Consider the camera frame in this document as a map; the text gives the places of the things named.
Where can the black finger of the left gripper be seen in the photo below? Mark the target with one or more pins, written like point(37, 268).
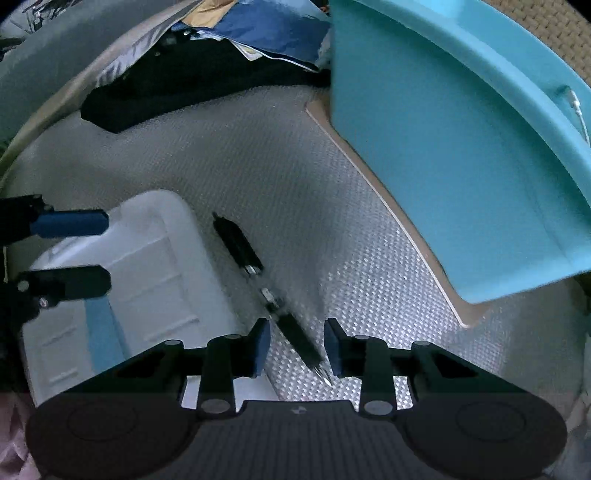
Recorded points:
point(23, 297)
point(26, 216)

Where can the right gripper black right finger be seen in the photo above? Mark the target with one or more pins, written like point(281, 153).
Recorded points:
point(428, 368)

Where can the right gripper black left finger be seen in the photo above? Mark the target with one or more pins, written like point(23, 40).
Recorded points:
point(221, 376)

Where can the black marker pen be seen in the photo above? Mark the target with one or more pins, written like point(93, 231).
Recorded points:
point(240, 250)

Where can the white plastic lid tray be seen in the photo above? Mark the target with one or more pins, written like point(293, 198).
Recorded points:
point(163, 287)

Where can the grey mattress edge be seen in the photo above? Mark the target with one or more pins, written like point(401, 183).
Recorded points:
point(48, 76)

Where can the black cloth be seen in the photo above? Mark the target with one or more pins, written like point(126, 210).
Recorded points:
point(171, 77)

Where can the teal plastic storage bin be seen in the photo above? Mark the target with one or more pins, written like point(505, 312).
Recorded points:
point(477, 129)

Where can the blue cloth pile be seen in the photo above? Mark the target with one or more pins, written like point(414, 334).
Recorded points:
point(296, 31)

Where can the woven rattan headboard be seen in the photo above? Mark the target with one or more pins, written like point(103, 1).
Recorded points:
point(558, 24)

